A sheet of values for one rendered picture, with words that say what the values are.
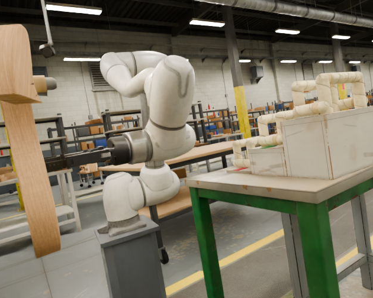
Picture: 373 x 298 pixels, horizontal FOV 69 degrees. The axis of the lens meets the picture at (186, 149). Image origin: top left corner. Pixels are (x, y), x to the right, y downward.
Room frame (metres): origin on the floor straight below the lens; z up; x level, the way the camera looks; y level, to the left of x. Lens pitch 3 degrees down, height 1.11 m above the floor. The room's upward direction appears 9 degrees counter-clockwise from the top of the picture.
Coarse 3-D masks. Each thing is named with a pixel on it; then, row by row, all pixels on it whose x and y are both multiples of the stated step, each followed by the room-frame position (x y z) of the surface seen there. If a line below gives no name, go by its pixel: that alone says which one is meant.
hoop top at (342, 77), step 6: (342, 72) 0.78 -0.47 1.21; (348, 72) 0.78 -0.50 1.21; (354, 72) 0.80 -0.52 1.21; (360, 72) 0.81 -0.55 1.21; (318, 78) 0.73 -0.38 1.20; (330, 78) 0.73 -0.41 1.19; (336, 78) 0.75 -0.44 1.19; (342, 78) 0.76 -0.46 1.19; (348, 78) 0.77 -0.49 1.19; (354, 78) 0.79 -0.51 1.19; (360, 78) 0.80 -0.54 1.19; (330, 84) 0.75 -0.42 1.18
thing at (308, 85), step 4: (304, 80) 0.82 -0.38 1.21; (308, 80) 0.83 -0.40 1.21; (312, 80) 0.83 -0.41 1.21; (292, 84) 0.81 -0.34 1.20; (296, 84) 0.80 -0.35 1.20; (300, 84) 0.80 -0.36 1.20; (304, 84) 0.81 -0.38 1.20; (308, 84) 0.81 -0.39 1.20; (312, 84) 0.82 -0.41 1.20; (304, 88) 0.81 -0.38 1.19; (308, 88) 0.82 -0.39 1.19; (312, 88) 0.83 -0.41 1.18; (316, 88) 0.84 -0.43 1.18
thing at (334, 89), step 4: (336, 84) 0.88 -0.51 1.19; (332, 88) 0.88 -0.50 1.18; (336, 88) 0.88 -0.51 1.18; (332, 92) 0.88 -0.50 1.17; (336, 92) 0.88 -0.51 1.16; (332, 96) 0.88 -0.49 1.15; (336, 96) 0.88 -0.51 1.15; (332, 100) 0.88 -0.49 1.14; (336, 100) 0.88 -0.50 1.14; (332, 104) 0.88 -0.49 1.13; (336, 104) 0.88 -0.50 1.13; (336, 108) 0.88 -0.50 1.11
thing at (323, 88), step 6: (324, 78) 0.72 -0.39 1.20; (318, 84) 0.74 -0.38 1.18; (324, 84) 0.72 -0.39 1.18; (318, 90) 0.74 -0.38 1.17; (324, 90) 0.73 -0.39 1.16; (318, 96) 0.74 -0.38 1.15; (324, 96) 0.73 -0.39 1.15; (330, 96) 0.73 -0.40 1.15; (330, 102) 0.73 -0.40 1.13; (330, 108) 0.72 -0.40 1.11
